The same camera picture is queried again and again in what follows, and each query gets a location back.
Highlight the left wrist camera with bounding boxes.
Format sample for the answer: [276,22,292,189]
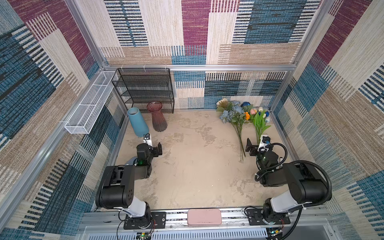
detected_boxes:
[143,133,153,147]

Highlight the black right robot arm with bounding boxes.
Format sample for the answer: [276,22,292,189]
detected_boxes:
[244,135,332,226]

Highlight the pink rectangular case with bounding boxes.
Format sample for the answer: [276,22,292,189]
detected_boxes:
[187,209,222,227]

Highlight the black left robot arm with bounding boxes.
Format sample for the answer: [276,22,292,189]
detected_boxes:
[95,143,163,230]

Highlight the pink ribbed glass vase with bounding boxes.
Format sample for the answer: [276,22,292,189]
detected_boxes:
[147,101,168,132]

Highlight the white wire mesh basket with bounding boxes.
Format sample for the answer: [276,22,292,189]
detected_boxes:
[65,71,115,135]

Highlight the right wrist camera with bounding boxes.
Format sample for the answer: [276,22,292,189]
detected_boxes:
[258,135,271,153]

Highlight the blue cylindrical vase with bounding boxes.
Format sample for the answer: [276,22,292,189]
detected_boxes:
[127,107,149,138]

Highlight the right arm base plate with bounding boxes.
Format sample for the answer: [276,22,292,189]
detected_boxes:
[244,208,291,226]

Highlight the black wire mesh shelf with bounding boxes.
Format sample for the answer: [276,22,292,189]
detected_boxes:
[112,68,175,114]

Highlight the blue glasses case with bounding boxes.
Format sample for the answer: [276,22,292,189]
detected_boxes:
[125,157,138,166]

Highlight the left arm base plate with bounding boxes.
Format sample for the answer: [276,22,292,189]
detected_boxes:
[123,212,167,230]

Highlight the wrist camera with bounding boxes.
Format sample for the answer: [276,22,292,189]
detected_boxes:
[258,135,271,153]
[143,133,153,147]

